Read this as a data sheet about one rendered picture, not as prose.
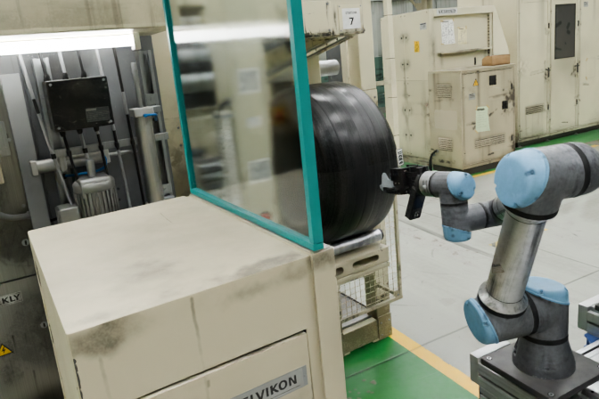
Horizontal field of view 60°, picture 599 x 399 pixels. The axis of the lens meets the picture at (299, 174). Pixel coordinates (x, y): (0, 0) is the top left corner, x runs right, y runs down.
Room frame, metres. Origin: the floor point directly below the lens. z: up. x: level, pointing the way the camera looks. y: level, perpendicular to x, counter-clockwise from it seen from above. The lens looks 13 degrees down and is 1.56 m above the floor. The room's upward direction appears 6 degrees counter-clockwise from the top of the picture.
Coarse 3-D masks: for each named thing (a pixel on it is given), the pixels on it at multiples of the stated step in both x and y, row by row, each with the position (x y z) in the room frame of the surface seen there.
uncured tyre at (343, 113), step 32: (320, 96) 1.72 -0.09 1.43; (352, 96) 1.76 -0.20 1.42; (320, 128) 1.63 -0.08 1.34; (352, 128) 1.65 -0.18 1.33; (384, 128) 1.70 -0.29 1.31; (320, 160) 1.62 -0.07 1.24; (352, 160) 1.60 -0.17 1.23; (384, 160) 1.66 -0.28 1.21; (320, 192) 1.63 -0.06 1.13; (352, 192) 1.59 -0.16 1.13; (384, 192) 1.66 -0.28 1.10; (352, 224) 1.65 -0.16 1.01
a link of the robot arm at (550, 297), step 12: (528, 288) 1.19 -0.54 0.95; (540, 288) 1.19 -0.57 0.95; (552, 288) 1.19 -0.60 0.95; (564, 288) 1.20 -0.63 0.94; (528, 300) 1.17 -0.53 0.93; (540, 300) 1.17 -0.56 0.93; (552, 300) 1.16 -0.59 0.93; (564, 300) 1.17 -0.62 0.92; (540, 312) 1.15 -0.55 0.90; (552, 312) 1.16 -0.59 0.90; (564, 312) 1.17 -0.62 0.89; (540, 324) 1.15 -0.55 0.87; (552, 324) 1.16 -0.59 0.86; (564, 324) 1.17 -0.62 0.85; (540, 336) 1.17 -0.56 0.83; (552, 336) 1.16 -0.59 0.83; (564, 336) 1.17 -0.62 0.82
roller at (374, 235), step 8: (368, 232) 1.79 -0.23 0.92; (376, 232) 1.80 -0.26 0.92; (344, 240) 1.73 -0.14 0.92; (352, 240) 1.74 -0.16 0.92; (360, 240) 1.75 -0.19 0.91; (368, 240) 1.77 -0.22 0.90; (376, 240) 1.79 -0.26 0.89; (336, 248) 1.70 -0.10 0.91; (344, 248) 1.71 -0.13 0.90; (352, 248) 1.74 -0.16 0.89
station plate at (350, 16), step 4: (344, 8) 2.17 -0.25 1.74; (348, 8) 2.18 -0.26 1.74; (352, 8) 2.19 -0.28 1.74; (356, 8) 2.20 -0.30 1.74; (344, 12) 2.17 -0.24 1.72; (348, 12) 2.18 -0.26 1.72; (352, 12) 2.19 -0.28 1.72; (356, 12) 2.20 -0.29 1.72; (344, 16) 2.17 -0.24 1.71; (348, 16) 2.18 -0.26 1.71; (352, 16) 2.19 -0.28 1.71; (356, 16) 2.20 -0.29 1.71; (344, 20) 2.17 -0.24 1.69; (348, 20) 2.18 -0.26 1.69; (352, 20) 2.19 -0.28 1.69; (356, 20) 2.20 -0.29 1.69; (344, 24) 2.17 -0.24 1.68; (348, 24) 2.18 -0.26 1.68; (352, 24) 2.19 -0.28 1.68; (356, 24) 2.20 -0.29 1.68; (360, 24) 2.21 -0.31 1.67; (344, 28) 2.17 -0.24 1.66
